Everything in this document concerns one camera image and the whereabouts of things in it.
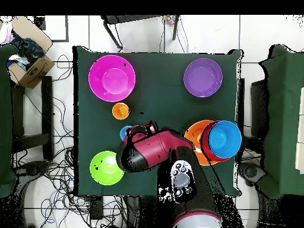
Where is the red bowl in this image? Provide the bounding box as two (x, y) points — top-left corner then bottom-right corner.
(200, 121), (230, 163)

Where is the large blue bowl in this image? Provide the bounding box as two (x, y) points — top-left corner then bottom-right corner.
(208, 120), (242, 159)

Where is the blue cup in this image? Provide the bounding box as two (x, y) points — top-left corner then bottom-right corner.
(119, 125), (132, 141)

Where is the orange cup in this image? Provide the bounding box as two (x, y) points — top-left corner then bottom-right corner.
(112, 102), (131, 121)

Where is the green bowl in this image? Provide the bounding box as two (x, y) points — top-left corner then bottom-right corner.
(89, 150), (125, 186)

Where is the orange bowl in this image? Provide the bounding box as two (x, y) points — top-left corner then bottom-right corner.
(183, 119), (221, 166)

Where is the dark green table cloth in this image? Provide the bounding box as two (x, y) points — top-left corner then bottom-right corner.
(72, 45), (243, 197)

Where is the pink bowl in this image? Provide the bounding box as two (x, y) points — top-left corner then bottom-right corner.
(88, 55), (137, 103)

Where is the purple bowl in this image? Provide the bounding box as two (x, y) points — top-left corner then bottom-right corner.
(183, 58), (223, 99)

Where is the colourful toy pile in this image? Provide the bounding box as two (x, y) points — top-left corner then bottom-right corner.
(163, 15), (176, 27)

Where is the black box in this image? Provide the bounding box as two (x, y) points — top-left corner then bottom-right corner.
(251, 79), (269, 140)

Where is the cardboard box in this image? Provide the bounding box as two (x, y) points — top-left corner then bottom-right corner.
(7, 16), (56, 89)

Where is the green cloth covered table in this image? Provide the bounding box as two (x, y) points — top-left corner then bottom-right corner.
(0, 44), (18, 198)
(257, 44), (304, 199)

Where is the dark blue cloth bundle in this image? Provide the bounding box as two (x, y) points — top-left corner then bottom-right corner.
(10, 30), (45, 69)

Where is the pink white cloth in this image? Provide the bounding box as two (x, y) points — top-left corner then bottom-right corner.
(0, 22), (14, 45)

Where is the tangle of floor cables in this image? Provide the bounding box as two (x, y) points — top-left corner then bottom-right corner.
(14, 54), (126, 228)

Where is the black bench frame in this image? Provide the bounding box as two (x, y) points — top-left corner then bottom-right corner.
(10, 75), (54, 162)

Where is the black metal stool frame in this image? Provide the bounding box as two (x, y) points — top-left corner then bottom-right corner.
(100, 15), (181, 52)

